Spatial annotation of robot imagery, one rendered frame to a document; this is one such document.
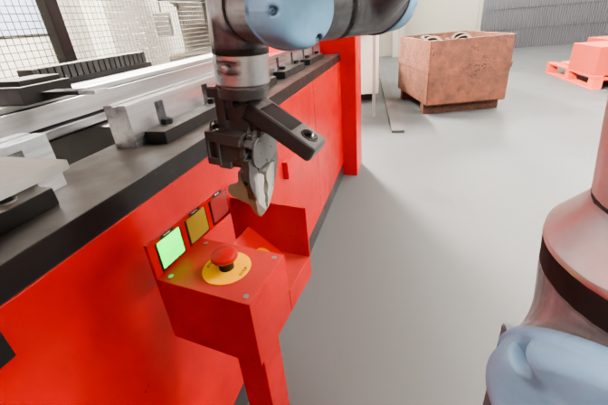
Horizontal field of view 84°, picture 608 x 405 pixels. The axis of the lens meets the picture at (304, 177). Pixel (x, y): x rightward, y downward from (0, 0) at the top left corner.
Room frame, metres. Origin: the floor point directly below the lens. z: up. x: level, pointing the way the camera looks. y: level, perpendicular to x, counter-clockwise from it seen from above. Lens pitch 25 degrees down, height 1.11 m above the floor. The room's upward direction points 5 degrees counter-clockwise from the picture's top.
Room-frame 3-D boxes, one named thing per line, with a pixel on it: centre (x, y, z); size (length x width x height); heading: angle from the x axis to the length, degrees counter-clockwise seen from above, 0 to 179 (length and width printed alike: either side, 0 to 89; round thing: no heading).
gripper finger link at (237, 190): (0.47, 0.10, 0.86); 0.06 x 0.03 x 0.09; 65
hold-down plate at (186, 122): (0.87, 0.27, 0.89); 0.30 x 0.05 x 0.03; 161
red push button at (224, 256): (0.40, 0.13, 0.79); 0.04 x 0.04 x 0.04
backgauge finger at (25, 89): (0.78, 0.53, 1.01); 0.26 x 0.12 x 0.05; 71
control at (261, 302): (0.44, 0.12, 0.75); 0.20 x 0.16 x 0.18; 155
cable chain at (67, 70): (1.17, 0.66, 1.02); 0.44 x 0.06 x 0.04; 161
